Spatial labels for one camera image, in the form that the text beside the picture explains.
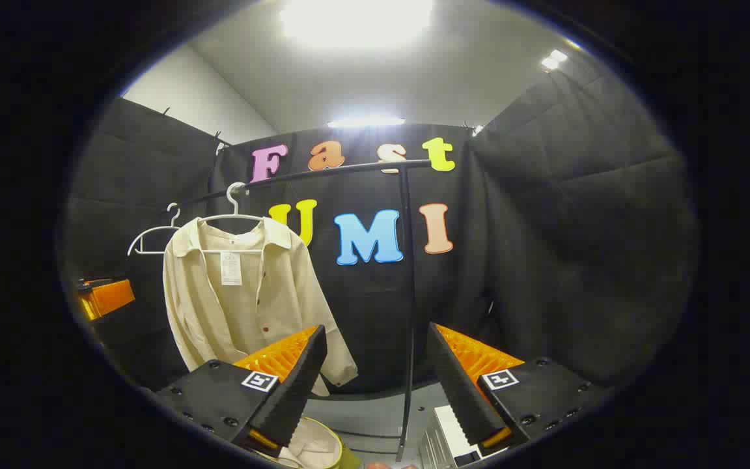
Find white cabinet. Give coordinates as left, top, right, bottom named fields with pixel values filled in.
left=417, top=404, right=506, bottom=469

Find black clothes rack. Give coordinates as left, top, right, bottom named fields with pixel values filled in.
left=176, top=159, right=433, bottom=463

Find white plastic hanger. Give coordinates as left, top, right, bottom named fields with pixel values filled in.
left=127, top=202, right=184, bottom=257
left=196, top=181, right=268, bottom=255

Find cream button shirt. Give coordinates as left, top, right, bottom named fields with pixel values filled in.
left=162, top=217, right=359, bottom=397

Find large ceiling light panel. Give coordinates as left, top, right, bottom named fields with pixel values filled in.
left=277, top=0, right=434, bottom=50

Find ceiling light strip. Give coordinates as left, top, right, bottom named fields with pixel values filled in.
left=326, top=116, right=407, bottom=129

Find yellow-rimmed laundry hamper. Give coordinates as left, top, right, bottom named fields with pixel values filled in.
left=264, top=417, right=363, bottom=469

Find black backdrop cloth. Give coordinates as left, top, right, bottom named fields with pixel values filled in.
left=62, top=65, right=701, bottom=395

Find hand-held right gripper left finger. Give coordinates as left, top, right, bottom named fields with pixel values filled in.
left=154, top=324, right=328, bottom=457

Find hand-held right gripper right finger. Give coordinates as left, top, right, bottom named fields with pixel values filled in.
left=426, top=321, right=610, bottom=457

